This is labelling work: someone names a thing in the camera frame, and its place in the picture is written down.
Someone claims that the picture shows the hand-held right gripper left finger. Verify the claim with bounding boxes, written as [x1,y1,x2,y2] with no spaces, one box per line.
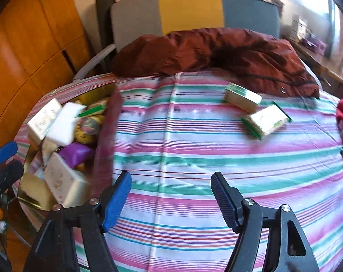
[23,171,132,272]

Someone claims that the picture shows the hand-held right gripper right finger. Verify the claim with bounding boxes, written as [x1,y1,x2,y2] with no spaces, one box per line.
[210,171,321,272]

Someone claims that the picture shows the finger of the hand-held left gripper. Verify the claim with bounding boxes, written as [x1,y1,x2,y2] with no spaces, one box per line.
[0,159,25,190]
[0,141,18,169]

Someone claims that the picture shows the printed cream box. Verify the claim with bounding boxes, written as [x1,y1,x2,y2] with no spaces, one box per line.
[27,98,63,145]

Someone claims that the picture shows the plain white box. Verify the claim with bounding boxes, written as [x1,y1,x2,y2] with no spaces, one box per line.
[43,153,88,207]

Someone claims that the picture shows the white foam block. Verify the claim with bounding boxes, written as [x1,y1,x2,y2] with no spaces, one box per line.
[44,102,87,149]

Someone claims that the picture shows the large purple packet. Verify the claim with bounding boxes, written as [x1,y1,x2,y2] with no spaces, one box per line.
[58,142,95,169]

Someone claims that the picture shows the yellow knit item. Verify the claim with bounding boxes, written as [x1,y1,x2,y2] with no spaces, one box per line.
[74,99,110,145]

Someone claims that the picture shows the gold metal tin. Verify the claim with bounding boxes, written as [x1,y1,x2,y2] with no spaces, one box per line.
[17,83,124,211]

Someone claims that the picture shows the green and white box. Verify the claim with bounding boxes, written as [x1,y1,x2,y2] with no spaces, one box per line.
[241,102,292,140]
[223,82,262,113]

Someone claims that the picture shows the green plastic strip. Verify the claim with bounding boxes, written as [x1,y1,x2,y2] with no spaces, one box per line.
[77,105,107,118]

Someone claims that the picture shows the striped cloth covered desktop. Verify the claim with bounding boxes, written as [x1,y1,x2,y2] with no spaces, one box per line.
[14,71,343,272]

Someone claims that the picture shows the wooden wardrobe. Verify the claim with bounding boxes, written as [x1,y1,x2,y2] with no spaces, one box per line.
[0,0,97,145]

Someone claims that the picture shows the dark red jacket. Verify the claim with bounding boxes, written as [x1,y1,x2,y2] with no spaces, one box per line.
[111,28,321,99]

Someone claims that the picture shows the black rolled mat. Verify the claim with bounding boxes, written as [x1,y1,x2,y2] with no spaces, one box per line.
[96,0,115,74]

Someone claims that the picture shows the cluttered wooden desk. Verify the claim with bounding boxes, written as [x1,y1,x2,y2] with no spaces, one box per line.
[283,14,343,97]

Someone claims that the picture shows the purple storage box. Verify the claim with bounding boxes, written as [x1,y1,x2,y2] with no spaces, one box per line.
[307,37,329,52]

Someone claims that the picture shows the small white drawer unit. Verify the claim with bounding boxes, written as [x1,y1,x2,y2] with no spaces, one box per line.
[291,14,308,39]

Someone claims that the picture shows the grey yellow blue chair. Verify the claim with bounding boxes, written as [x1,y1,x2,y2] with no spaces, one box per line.
[74,0,282,80]

